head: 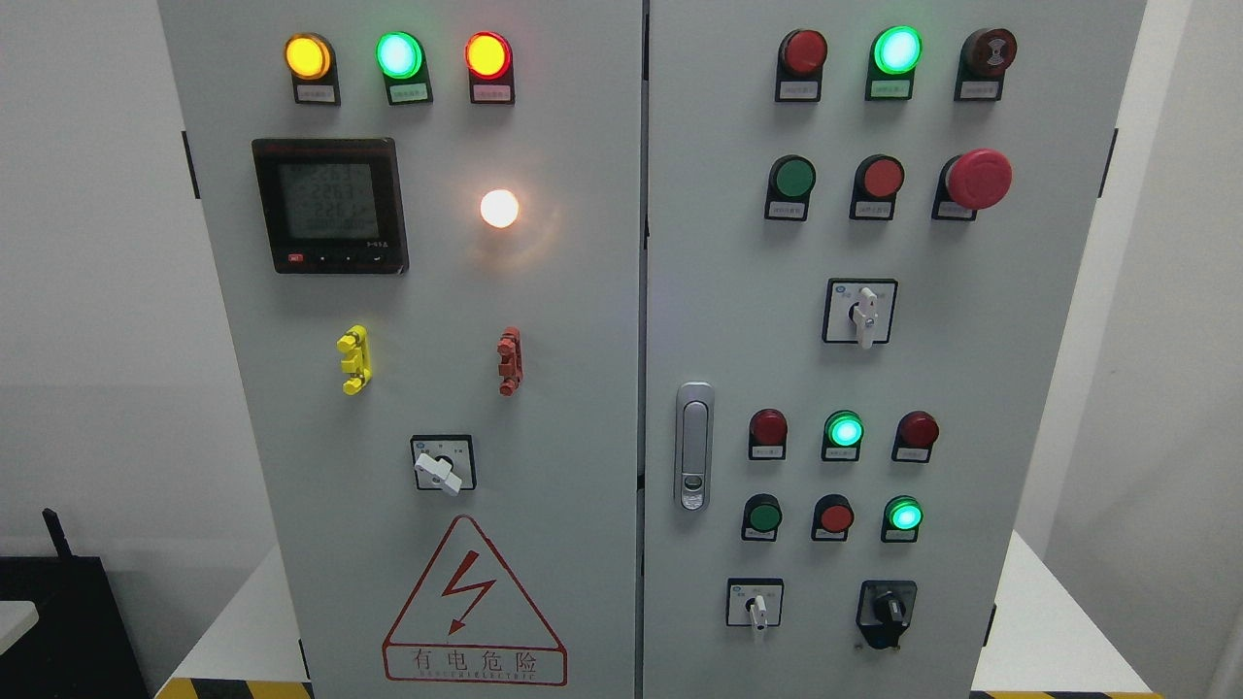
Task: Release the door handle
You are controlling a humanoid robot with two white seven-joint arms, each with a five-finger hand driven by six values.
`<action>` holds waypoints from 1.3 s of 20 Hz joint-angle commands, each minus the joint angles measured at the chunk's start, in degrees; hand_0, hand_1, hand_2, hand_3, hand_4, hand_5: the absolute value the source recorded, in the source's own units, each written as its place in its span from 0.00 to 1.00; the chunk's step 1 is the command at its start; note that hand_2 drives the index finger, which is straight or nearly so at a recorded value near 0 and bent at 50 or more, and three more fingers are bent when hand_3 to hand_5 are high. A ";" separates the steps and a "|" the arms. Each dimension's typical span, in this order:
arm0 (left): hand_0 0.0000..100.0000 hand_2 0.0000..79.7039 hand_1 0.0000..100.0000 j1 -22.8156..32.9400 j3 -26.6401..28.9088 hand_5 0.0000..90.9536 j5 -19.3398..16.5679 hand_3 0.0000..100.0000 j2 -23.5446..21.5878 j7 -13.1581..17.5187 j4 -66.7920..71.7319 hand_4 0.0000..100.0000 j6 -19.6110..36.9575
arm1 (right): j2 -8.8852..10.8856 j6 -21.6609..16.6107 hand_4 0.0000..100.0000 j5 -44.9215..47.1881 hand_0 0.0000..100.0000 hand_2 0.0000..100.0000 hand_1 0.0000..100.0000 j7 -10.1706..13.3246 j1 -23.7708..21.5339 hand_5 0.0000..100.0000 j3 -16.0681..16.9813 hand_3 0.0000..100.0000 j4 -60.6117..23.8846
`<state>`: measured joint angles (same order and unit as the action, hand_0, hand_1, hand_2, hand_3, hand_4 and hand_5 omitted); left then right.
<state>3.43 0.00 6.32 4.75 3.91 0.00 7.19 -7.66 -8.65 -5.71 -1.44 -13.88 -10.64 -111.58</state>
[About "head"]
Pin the green lit button lower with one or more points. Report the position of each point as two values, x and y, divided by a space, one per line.
901 521

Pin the dark red light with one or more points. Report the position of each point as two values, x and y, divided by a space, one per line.
915 436
768 435

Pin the dark red buzzer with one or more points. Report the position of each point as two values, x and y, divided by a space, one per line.
984 59

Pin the yellow indicator light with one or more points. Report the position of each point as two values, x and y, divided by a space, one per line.
312 63

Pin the white glowing indicator light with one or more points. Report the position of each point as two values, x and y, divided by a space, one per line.
499 208

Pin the green light top right row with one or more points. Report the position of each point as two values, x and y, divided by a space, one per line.
894 56

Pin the grey left cabinet door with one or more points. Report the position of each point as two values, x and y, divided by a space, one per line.
557 462

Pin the green indicator light top left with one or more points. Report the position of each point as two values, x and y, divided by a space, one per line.
404 68

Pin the grey right cabinet door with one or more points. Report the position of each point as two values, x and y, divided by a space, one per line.
737 301

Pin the black box with antenna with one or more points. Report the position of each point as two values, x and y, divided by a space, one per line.
78 647

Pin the red emergency stop button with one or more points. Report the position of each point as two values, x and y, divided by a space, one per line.
971 182

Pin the red terminal connector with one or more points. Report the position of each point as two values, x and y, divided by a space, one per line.
510 360

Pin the white selector switch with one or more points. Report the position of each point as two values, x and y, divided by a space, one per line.
754 603
859 312

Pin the dark red light middle right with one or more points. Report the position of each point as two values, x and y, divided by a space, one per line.
915 436

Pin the white selector switch upper right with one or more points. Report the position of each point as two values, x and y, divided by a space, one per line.
859 312

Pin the red indicator light top left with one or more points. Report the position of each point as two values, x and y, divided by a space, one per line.
489 59

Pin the red push button lower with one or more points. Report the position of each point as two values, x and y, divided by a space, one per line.
832 519

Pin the red push button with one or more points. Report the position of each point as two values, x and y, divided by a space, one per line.
832 519
876 183

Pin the red electric warning sticker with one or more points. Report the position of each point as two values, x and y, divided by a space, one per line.
469 620

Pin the green push button lower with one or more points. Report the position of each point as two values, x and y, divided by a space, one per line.
761 519

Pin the dark red light middle left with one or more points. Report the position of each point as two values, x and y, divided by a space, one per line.
768 435

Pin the white selector switch lower right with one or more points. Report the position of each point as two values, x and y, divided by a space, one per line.
754 603

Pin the yellow terminal connector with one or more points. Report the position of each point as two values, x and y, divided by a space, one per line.
355 361

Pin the green push button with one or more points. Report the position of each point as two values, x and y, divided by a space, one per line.
761 519
790 182

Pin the green push button upper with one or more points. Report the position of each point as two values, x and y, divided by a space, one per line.
790 182

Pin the green light row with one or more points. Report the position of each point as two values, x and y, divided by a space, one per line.
842 435
894 56

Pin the red push button upper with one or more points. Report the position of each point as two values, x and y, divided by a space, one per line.
876 183

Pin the white selector switch left door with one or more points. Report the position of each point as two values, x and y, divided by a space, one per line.
444 462

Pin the black digital power meter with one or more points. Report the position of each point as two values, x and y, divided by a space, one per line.
332 206

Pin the grey cabinet door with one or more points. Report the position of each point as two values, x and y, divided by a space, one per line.
737 301
557 462

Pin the green light middle row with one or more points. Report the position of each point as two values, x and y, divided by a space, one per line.
842 435

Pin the black rotary switch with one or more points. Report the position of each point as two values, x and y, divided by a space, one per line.
885 611

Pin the silver door latch handle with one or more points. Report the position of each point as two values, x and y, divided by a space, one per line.
694 418

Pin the red light top right row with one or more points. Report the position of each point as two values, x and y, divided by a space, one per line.
799 66

